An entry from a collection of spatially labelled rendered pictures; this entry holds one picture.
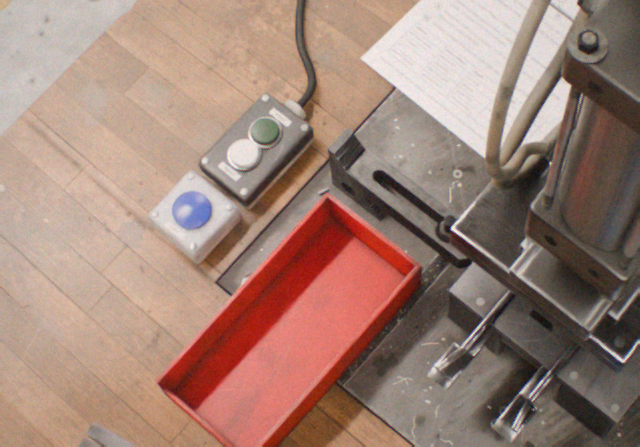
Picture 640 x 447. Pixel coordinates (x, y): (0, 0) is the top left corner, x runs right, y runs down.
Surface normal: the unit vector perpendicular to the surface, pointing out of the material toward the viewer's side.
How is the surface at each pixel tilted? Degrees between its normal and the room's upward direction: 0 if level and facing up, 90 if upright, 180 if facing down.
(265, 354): 0
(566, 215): 90
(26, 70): 0
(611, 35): 0
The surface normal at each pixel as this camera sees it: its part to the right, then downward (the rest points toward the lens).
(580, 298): -0.07, -0.36
